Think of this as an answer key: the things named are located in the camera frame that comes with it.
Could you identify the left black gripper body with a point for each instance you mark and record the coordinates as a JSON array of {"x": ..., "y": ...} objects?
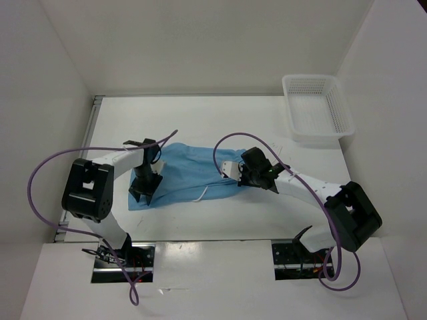
[{"x": 145, "y": 178}]

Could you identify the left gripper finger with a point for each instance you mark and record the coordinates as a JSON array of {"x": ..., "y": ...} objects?
[
  {"x": 136, "y": 193},
  {"x": 151, "y": 188}
]

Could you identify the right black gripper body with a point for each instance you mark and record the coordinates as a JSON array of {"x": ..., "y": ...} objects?
[{"x": 249, "y": 177}]

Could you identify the light blue shorts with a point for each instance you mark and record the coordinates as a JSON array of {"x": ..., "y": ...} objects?
[{"x": 190, "y": 175}]

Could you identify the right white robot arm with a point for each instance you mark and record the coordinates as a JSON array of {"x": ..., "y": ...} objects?
[{"x": 351, "y": 217}]

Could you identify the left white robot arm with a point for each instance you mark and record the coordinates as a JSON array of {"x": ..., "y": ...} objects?
[{"x": 88, "y": 193}]

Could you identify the white perforated plastic basket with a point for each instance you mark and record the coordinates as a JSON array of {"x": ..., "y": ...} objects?
[{"x": 317, "y": 109}]

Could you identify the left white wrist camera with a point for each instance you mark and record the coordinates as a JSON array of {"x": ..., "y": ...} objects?
[{"x": 158, "y": 166}]

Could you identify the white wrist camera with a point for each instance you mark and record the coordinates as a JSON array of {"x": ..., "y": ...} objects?
[
  {"x": 158, "y": 166},
  {"x": 231, "y": 170}
]

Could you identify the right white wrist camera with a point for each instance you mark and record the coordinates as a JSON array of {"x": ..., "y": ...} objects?
[{"x": 231, "y": 170}]

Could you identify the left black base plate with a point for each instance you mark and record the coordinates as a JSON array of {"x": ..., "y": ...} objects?
[{"x": 139, "y": 268}]

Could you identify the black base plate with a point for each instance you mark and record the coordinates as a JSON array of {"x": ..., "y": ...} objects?
[
  {"x": 139, "y": 268},
  {"x": 288, "y": 265}
]

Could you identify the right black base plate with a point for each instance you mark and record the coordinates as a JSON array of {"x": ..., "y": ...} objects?
[{"x": 288, "y": 265}]

